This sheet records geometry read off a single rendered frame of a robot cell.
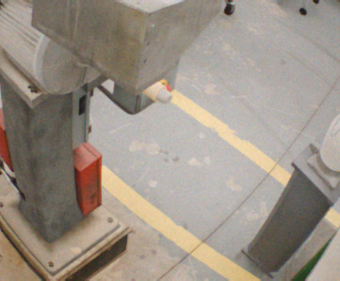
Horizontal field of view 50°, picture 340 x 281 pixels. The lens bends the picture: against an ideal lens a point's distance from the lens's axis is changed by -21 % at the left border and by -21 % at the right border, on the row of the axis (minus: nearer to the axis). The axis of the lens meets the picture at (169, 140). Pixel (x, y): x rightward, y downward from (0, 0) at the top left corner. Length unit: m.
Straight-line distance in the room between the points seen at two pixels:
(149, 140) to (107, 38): 1.88
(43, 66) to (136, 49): 0.35
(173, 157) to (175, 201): 0.28
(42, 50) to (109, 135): 1.64
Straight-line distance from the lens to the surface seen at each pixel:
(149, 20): 0.52
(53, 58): 0.86
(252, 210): 2.27
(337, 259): 1.12
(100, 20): 0.58
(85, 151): 1.54
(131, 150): 2.38
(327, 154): 1.53
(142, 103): 1.21
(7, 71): 1.11
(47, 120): 1.22
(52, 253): 1.66
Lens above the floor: 1.78
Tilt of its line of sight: 47 degrees down
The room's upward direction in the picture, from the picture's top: 12 degrees clockwise
